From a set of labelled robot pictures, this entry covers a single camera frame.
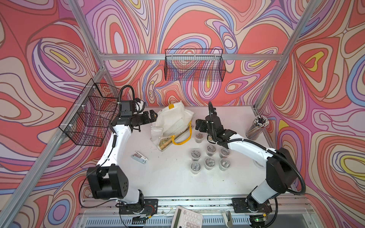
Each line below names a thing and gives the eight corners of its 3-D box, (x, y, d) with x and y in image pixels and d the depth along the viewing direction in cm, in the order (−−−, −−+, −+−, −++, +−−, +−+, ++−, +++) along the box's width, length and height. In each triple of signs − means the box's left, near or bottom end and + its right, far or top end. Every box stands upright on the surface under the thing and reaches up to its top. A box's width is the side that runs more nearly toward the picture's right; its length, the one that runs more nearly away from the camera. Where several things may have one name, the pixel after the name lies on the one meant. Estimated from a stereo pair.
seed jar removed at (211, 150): (206, 156, 94) (207, 151, 89) (205, 149, 97) (206, 144, 92) (214, 156, 94) (216, 151, 89) (213, 149, 97) (215, 144, 92)
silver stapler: (132, 157, 93) (131, 156, 91) (136, 152, 95) (135, 150, 93) (144, 164, 90) (144, 163, 88) (149, 158, 92) (148, 157, 90)
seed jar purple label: (191, 160, 90) (191, 157, 87) (190, 152, 94) (191, 149, 90) (200, 160, 90) (201, 157, 87) (199, 152, 94) (200, 149, 90)
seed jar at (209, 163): (204, 170, 87) (205, 166, 83) (203, 160, 91) (204, 156, 87) (214, 170, 87) (216, 166, 83) (213, 160, 91) (214, 156, 87)
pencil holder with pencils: (247, 139, 100) (257, 125, 87) (244, 130, 106) (252, 115, 93) (259, 139, 100) (271, 125, 87) (255, 130, 106) (265, 115, 93)
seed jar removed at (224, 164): (219, 170, 87) (221, 167, 82) (217, 161, 91) (219, 157, 86) (228, 170, 87) (231, 167, 82) (226, 161, 91) (229, 157, 86)
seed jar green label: (190, 174, 86) (190, 170, 81) (190, 164, 90) (190, 161, 85) (200, 174, 86) (201, 170, 81) (199, 164, 90) (200, 161, 85)
